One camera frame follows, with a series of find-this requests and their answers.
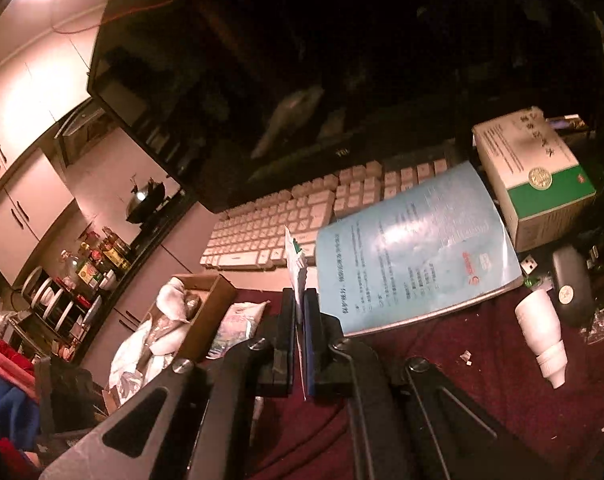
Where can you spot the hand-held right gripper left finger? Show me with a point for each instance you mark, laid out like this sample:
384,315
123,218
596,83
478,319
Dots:
289,325

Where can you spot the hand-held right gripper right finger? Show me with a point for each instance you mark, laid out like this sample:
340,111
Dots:
311,340

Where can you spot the thin white packet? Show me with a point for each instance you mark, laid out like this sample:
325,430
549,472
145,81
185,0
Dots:
294,265

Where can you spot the shallow cardboard box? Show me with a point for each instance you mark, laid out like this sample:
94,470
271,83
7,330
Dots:
207,310

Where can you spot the white plastic bag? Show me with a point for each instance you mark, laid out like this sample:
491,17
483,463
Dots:
142,355

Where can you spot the blue printed white packet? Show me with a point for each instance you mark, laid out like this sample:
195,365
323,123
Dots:
237,327

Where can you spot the white keyboard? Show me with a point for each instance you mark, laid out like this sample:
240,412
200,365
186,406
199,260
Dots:
302,210

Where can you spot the light blue booklet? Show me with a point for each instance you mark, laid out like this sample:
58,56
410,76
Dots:
411,250

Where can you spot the white base kitchen cabinets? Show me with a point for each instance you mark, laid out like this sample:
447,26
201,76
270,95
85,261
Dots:
147,270

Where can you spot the black kitchen countertop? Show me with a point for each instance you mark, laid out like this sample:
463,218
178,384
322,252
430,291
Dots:
152,230

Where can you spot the maroon tablecloth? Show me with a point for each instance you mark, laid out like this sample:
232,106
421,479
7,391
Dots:
481,375

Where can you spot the black wok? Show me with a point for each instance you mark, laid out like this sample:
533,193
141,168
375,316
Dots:
144,200

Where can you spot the row of sauce bottles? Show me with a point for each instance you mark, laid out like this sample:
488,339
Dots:
99,260

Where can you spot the white plastic bottle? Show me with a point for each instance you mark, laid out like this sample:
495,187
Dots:
539,330

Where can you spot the dish rack with plates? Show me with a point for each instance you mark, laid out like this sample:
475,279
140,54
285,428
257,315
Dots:
52,300

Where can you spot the black computer monitor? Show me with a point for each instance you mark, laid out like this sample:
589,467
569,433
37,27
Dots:
307,70

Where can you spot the black computer mouse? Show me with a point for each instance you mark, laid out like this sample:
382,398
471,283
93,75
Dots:
571,280

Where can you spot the green and white box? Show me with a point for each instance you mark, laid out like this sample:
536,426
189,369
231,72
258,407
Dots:
531,175

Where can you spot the range hood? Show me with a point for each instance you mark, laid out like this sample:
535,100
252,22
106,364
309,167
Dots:
79,132

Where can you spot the red cloth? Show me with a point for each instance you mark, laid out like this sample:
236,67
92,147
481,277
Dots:
4,355

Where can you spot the small clear bag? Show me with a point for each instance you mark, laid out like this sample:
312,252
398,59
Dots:
601,317

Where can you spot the blue cloth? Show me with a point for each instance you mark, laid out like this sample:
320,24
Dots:
7,405

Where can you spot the white upper kitchen cabinets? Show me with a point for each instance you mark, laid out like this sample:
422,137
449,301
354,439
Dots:
27,160

